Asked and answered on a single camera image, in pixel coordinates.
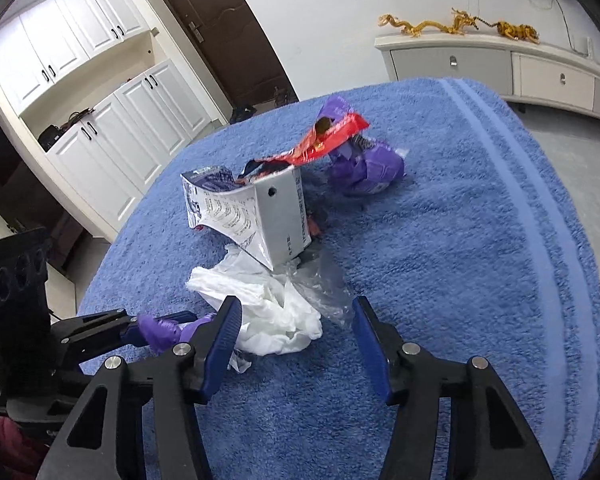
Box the small purple wrapper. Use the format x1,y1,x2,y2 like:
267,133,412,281
137,312,216,356

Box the golden tiger figurine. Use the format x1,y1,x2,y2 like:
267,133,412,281
477,19,540,44

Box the white plastic bag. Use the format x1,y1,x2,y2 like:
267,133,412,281
186,245,323,373

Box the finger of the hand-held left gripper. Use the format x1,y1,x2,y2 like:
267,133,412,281
52,309,146,366
161,310,201,331

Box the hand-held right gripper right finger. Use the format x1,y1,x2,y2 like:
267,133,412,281
351,296,556,480

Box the clear plastic film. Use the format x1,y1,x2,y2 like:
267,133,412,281
280,255,356,328

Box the purple snack wrapper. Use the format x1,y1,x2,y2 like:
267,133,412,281
325,135,406,197

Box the black bag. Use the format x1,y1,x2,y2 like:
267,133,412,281
37,124,67,152

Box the person's left forearm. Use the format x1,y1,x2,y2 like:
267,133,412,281
0,412,56,480

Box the brown entrance door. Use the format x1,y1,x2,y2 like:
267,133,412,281
147,0,301,106

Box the white carton box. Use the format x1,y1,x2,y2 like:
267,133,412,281
181,165,313,268

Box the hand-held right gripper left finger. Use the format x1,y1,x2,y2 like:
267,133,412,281
35,296,243,480

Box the television cables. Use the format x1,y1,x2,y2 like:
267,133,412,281
517,0,588,56

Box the golden dragon figurine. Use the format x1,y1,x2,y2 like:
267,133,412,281
378,7,481,39

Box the blue towel blanket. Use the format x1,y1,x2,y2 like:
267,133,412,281
77,77,600,480

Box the white TV cabinet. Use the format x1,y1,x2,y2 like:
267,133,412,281
374,30,600,126

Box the red snack wrapper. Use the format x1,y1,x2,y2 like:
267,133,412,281
237,112,370,181

